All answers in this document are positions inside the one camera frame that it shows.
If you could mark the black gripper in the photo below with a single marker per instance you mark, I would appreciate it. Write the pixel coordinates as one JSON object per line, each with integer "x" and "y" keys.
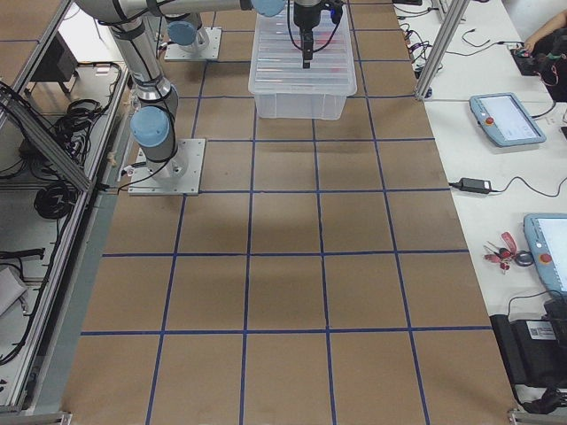
{"x": 305, "y": 17}

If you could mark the person forearm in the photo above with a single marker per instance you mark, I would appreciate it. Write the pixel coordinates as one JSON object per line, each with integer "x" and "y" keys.
{"x": 555, "y": 23}

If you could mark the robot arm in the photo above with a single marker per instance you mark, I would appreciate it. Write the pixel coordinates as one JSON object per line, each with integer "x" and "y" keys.
{"x": 154, "y": 125}
{"x": 187, "y": 32}

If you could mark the clear plastic storage box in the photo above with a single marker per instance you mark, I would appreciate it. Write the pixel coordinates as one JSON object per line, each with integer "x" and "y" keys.
{"x": 300, "y": 106}

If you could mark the teach pendant far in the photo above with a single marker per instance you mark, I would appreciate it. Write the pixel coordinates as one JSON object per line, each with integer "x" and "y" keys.
{"x": 505, "y": 121}

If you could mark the teach pendant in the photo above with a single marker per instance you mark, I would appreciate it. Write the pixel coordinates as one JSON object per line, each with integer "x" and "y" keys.
{"x": 505, "y": 121}
{"x": 545, "y": 234}

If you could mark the black power adapter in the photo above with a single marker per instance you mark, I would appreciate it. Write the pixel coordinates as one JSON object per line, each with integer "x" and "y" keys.
{"x": 472, "y": 185}

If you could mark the red key bunch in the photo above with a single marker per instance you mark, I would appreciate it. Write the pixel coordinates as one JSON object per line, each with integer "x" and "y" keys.
{"x": 507, "y": 255}

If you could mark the teach pendant near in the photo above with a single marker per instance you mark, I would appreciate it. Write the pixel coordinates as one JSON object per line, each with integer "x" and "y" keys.
{"x": 545, "y": 234}

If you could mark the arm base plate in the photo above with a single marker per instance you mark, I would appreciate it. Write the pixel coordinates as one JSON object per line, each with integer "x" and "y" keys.
{"x": 211, "y": 53}
{"x": 180, "y": 176}

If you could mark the aluminium frame post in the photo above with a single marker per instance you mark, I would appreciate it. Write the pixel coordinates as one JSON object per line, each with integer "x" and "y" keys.
{"x": 444, "y": 36}

